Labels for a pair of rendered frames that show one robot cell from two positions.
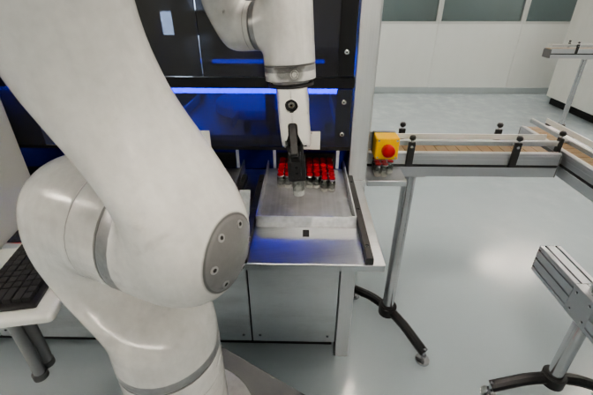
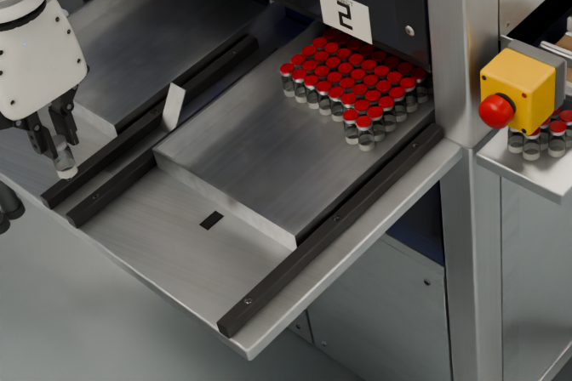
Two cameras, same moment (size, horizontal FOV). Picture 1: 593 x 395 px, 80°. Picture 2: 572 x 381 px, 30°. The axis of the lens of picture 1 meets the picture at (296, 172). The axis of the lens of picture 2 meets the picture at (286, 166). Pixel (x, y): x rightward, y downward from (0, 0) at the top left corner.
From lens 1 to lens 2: 0.94 m
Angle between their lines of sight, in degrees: 44
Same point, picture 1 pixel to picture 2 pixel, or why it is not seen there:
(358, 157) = (450, 93)
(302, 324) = (391, 369)
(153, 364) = not seen: outside the picture
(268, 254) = (118, 230)
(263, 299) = not seen: hidden behind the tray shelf
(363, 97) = not seen: outside the picture
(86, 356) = not seen: hidden behind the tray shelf
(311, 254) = (172, 264)
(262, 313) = (322, 307)
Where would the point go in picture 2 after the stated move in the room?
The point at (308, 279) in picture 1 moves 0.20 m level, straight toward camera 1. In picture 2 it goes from (390, 292) to (307, 372)
